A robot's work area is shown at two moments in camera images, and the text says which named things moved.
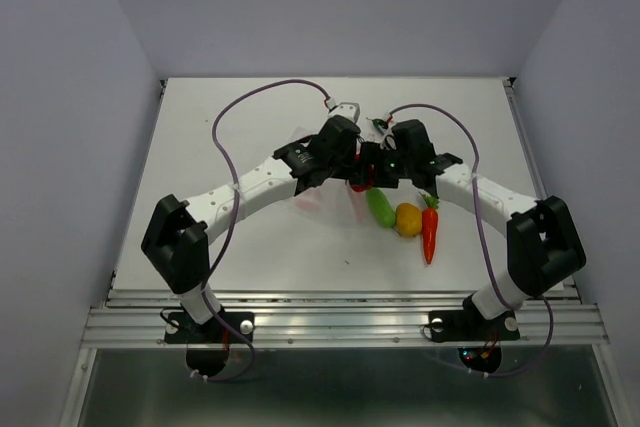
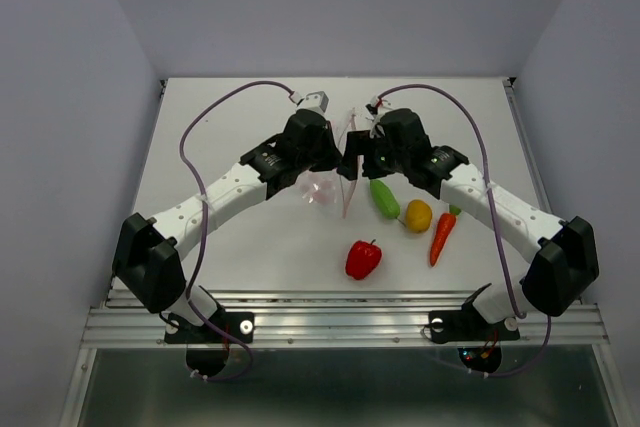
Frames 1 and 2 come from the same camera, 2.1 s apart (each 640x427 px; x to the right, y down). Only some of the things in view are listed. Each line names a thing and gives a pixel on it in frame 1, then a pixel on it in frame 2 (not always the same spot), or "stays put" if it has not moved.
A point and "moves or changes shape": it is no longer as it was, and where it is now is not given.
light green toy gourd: x=380 y=207 moves or changes shape
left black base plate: x=180 y=329 stays put
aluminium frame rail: x=134 y=318 stays put
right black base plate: x=472 y=326 stays put
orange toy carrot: x=430 y=215 → x=443 y=230
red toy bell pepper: x=364 y=188 → x=362 y=258
